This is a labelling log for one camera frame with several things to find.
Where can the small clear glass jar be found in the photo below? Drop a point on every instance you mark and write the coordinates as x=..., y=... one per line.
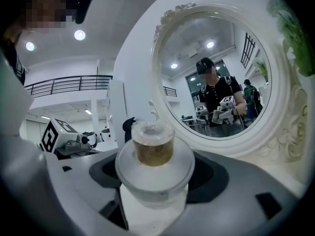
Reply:
x=153, y=171

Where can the white bookshelf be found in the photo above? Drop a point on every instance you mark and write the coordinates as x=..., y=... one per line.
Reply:
x=116, y=107

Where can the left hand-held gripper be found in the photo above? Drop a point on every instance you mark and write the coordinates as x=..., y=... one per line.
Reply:
x=54, y=136

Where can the person's black buttoned shirt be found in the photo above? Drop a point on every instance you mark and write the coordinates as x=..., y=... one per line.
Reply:
x=13, y=63

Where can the black office chair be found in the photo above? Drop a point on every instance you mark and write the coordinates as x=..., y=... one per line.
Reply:
x=128, y=129

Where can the white flower bouquet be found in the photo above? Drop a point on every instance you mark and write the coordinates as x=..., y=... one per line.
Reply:
x=295, y=38

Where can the white service robot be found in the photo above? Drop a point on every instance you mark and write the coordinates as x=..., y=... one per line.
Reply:
x=89, y=138
x=107, y=134

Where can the black balcony railing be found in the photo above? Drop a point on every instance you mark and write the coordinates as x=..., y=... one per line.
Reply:
x=81, y=76

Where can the white framed oval mirror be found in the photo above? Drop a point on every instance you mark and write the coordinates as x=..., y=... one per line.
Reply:
x=155, y=87

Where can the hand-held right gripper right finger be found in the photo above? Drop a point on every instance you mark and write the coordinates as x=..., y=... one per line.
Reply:
x=246, y=205

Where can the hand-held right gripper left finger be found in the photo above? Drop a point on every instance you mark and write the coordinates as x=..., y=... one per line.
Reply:
x=78, y=181

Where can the round ceiling lamp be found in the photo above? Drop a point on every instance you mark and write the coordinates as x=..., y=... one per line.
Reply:
x=79, y=34
x=30, y=46

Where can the black head-mounted camera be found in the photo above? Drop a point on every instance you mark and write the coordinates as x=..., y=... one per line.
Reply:
x=83, y=6

